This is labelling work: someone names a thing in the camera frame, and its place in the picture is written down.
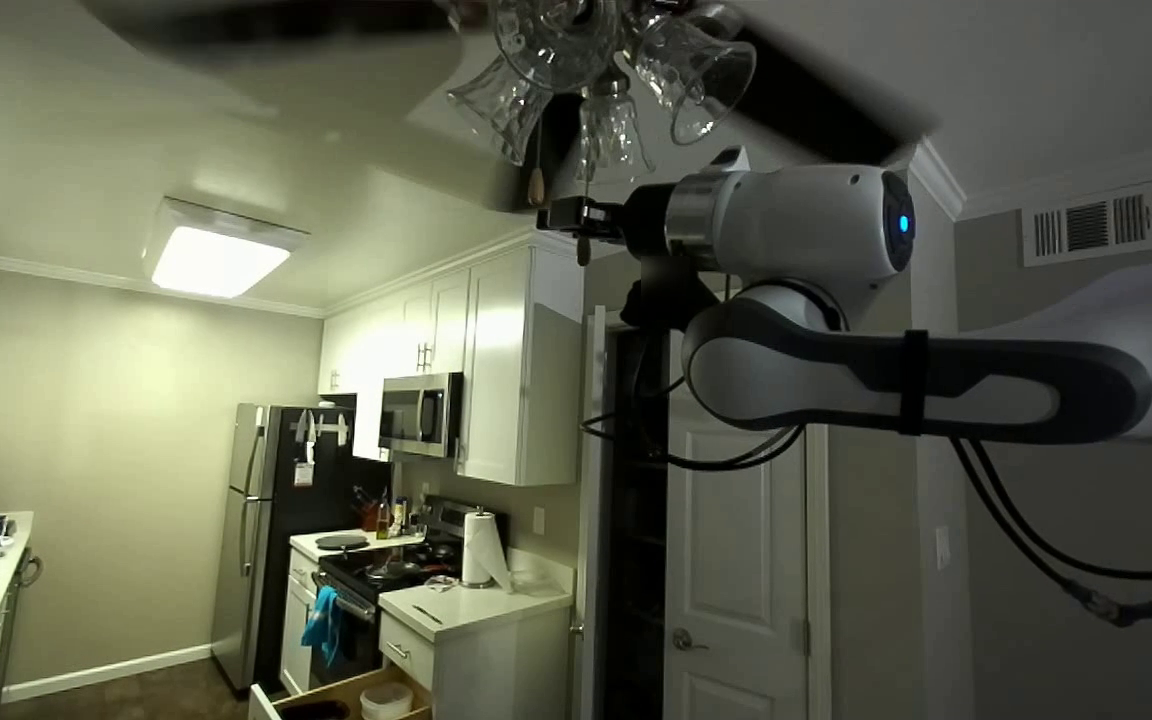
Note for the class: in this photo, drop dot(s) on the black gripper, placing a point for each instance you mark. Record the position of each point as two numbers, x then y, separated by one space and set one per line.
639 224

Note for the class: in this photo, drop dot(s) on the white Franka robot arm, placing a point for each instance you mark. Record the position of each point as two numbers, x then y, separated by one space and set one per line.
801 224

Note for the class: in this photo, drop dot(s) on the clear glass lamp shade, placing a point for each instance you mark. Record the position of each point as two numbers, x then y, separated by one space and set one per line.
502 106
540 36
699 65
609 124

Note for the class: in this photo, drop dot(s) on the white upper kitchen cabinets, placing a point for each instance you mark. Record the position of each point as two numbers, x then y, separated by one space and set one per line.
496 362

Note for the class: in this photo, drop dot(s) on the stainless steel microwave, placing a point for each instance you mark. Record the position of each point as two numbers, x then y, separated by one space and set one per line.
416 419

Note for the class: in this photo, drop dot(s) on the dark ceiling fan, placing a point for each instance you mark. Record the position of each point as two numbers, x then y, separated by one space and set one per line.
823 100

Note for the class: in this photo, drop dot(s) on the white paper towel roll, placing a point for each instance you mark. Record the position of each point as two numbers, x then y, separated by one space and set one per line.
482 549

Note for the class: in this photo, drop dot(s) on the square ceiling light panel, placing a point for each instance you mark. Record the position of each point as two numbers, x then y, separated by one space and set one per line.
219 258

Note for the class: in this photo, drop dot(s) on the bottles beside refrigerator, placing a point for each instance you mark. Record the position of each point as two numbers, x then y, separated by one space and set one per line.
378 515

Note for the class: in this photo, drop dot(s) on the white panel door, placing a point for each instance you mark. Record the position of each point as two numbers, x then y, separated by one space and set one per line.
739 563

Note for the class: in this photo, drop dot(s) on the black kitchen stove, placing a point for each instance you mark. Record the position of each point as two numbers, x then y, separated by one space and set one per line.
381 573

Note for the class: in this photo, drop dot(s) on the round metal door knob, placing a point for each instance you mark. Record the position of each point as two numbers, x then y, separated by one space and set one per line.
687 642

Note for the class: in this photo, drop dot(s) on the white lower cabinet with counter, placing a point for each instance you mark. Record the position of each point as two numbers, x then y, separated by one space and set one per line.
482 652

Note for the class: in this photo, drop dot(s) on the stainless steel refrigerator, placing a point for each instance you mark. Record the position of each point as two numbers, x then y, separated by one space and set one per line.
249 535

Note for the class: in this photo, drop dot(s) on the blue hanging dish towel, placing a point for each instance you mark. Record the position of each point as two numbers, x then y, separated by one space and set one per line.
321 626

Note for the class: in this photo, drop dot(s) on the white round container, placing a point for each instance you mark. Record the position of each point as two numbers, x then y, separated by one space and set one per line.
384 702

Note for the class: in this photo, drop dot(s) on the open wooden drawer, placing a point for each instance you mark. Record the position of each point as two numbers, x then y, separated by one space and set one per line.
336 698

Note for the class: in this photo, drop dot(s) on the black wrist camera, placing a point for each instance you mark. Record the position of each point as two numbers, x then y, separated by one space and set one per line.
665 300

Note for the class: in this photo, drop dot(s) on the white wall outlet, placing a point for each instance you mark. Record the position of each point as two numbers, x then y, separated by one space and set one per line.
539 520

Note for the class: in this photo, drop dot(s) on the white wall air vent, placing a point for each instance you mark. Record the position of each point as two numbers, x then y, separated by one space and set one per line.
1090 224

